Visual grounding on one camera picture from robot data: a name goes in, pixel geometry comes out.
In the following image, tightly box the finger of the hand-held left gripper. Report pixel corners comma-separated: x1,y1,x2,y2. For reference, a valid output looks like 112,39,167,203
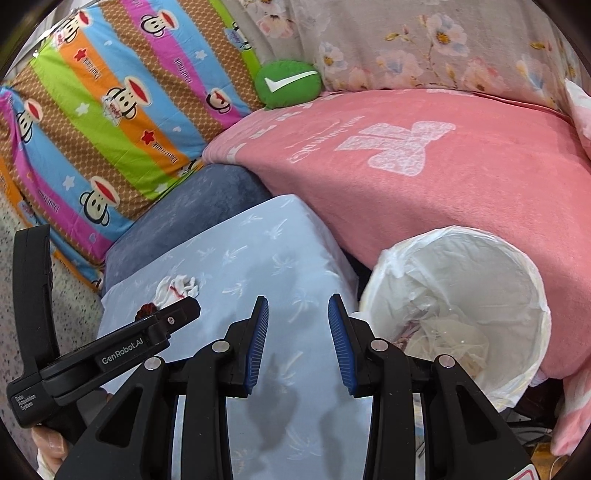
152,296,202,335

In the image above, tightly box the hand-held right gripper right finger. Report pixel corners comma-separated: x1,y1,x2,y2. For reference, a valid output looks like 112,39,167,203
327,294,535,480

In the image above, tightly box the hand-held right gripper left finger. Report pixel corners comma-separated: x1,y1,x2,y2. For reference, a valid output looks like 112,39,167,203
67,295,270,480

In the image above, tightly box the white sock with red mark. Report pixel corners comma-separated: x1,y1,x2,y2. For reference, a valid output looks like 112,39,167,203
154,274,200,308

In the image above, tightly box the pink striped cloth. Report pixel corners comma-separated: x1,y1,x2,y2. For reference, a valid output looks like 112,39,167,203
399,320,426,352

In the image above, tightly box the clear plastic bag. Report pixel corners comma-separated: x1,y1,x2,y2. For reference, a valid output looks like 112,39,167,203
406,314,490,374

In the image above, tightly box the bin with white bag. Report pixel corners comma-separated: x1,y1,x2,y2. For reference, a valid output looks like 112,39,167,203
359,225,552,411

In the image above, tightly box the person's left hand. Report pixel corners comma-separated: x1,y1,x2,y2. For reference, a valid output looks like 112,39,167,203
31,425,71,479

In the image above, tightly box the light blue printed sheet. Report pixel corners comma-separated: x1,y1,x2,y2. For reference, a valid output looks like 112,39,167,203
99,195,375,480

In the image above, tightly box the blue grey cushion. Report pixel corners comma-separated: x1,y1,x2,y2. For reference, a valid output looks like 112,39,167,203
105,164,273,289

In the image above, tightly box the pink blanket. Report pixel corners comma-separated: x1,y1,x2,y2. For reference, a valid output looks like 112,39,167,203
203,88,591,384

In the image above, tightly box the striped cartoon monkey pillow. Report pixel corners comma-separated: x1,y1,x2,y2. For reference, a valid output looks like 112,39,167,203
0,0,264,294

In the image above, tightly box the pink white printed cloth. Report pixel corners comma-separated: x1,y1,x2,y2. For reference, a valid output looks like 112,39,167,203
549,360,591,457

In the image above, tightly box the green cushion with white tick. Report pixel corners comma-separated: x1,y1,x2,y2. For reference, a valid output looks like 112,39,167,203
254,60,323,110

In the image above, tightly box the floral beige blanket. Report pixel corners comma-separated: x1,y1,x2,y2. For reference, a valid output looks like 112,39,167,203
222,0,587,116

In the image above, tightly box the white pink floral pillow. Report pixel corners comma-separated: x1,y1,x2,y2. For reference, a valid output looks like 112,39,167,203
564,78,591,160

